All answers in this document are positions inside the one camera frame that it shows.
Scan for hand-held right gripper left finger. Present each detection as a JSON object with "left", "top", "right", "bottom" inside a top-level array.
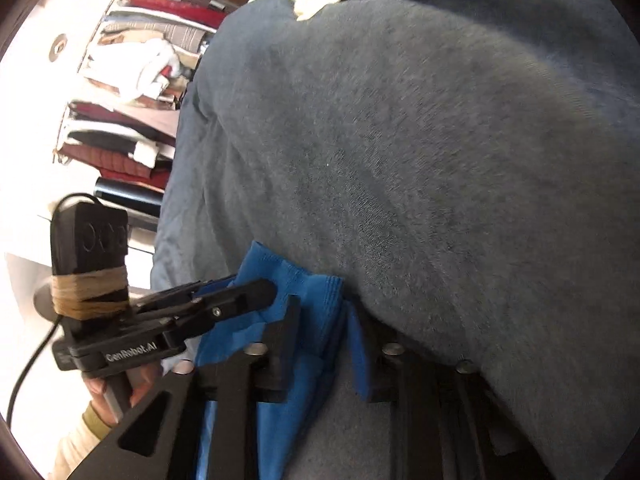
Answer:
[{"left": 75, "top": 295, "right": 301, "bottom": 480}]

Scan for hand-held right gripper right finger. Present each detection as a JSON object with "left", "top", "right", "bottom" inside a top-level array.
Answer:
[{"left": 349, "top": 304, "right": 552, "bottom": 480}]

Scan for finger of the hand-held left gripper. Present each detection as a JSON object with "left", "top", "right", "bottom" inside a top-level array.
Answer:
[
  {"left": 134, "top": 274, "right": 239, "bottom": 314},
  {"left": 164, "top": 279, "right": 279, "bottom": 347}
]

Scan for blue pants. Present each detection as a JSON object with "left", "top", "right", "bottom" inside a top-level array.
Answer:
[{"left": 194, "top": 240, "right": 354, "bottom": 480}]

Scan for person's left forearm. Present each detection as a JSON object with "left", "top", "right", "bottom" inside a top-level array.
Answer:
[{"left": 50, "top": 402, "right": 114, "bottom": 480}]

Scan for person's left hand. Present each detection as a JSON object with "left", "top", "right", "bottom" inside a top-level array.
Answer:
[{"left": 82, "top": 358, "right": 164, "bottom": 427}]

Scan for black cylinder appliance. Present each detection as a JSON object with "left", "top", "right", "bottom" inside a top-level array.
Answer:
[{"left": 94, "top": 175, "right": 166, "bottom": 214}]

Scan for grey blanket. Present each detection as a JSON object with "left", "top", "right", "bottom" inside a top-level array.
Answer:
[{"left": 150, "top": 0, "right": 640, "bottom": 480}]

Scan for ceiling lamp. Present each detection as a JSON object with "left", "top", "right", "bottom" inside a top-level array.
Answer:
[{"left": 49, "top": 33, "right": 72, "bottom": 62}]

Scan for black cable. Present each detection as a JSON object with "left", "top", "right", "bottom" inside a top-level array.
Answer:
[{"left": 0, "top": 310, "right": 69, "bottom": 424}]

